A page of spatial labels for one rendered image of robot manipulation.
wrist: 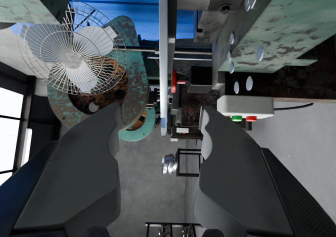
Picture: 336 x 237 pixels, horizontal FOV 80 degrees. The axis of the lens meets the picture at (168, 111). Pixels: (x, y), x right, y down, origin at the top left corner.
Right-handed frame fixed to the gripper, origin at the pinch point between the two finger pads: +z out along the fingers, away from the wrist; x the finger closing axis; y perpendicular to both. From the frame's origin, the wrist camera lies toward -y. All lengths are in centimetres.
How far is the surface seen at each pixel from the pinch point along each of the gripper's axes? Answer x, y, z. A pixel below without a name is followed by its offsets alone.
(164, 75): 0.0, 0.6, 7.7
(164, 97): 0.2, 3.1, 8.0
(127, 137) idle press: -57, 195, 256
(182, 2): 2.7, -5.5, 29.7
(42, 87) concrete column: -320, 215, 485
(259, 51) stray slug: 13.4, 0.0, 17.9
